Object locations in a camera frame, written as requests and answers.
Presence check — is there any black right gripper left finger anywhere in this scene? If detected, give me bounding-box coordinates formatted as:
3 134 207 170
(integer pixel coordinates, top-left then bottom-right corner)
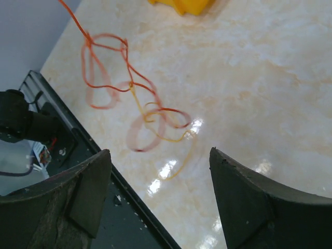
1 149 112 248

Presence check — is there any yellow storage bin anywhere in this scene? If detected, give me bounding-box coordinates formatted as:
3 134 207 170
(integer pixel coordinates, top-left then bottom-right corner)
148 0 214 16

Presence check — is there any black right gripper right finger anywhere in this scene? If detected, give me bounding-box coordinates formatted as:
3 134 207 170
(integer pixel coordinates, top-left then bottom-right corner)
210 147 331 248

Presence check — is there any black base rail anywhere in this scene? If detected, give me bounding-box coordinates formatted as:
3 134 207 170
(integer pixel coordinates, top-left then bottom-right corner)
20 71 178 248

